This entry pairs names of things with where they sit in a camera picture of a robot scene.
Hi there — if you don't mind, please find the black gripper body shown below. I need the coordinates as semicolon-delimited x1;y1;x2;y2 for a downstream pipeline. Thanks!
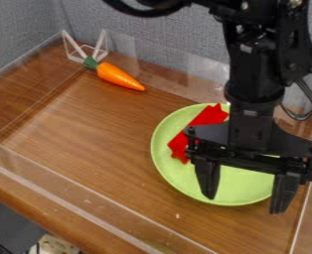
184;104;312;183

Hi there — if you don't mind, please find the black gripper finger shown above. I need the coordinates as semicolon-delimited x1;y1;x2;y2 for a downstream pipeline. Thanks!
195;159;220;199
268;173;301;214

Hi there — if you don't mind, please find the red block object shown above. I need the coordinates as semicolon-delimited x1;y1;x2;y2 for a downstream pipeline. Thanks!
165;102;231;165

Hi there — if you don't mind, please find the orange toy carrot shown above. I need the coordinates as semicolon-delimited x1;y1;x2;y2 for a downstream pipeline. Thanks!
82;57;145;91

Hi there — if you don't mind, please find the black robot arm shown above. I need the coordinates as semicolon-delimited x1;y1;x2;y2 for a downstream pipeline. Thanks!
102;0;312;214

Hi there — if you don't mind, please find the green round plate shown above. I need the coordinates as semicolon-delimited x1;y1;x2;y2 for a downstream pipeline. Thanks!
149;103;274;206

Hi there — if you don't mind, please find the black cable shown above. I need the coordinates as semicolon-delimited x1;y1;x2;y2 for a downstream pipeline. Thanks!
279;78;312;122

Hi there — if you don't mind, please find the clear acrylic enclosure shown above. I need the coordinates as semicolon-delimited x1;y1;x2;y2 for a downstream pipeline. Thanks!
0;37;312;254

